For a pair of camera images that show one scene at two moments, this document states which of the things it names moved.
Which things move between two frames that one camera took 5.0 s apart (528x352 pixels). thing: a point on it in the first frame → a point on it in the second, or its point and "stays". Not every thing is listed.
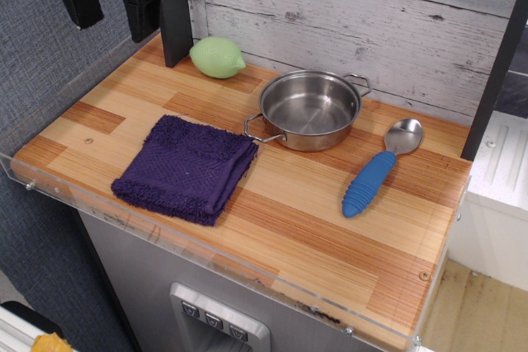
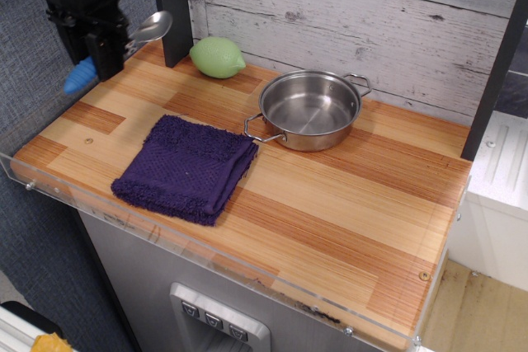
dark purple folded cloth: (184, 167) stays
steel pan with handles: (313, 110) stays
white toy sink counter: (490, 236) stays
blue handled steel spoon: (402, 136) → (152, 27)
